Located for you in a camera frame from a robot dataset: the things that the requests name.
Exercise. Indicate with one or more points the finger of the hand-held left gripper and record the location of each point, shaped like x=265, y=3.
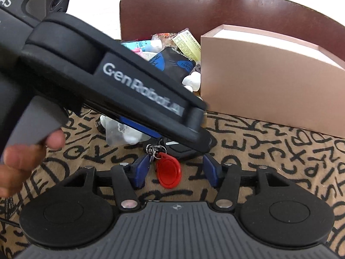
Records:
x=134, y=125

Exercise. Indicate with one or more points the white cardboard box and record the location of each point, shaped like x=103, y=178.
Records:
x=256, y=86

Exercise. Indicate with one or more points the clear orange snack packet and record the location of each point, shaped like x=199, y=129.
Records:
x=163, y=39

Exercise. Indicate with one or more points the clear bag with white toy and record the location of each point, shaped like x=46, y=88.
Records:
x=121, y=132

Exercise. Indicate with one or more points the metal keyring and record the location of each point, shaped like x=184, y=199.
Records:
x=155, y=151

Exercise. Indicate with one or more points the black car key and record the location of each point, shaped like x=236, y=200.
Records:
x=178, y=151

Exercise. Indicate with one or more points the yellow printed packet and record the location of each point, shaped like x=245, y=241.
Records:
x=188, y=43

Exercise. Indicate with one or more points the light blue packet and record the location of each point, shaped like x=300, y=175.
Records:
x=137, y=45

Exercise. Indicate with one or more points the person's left hand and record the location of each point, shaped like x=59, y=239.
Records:
x=21, y=164

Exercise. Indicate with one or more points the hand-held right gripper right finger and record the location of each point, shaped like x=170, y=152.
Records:
x=210, y=170

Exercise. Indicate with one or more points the dark brown wooden board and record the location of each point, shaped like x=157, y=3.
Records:
x=188, y=10

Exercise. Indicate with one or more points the black and blue phone case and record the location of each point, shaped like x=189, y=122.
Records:
x=175, y=64

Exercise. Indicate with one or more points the red key fob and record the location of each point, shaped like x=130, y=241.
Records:
x=169, y=171

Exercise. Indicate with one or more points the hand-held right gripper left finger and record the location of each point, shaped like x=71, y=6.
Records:
x=141, y=168

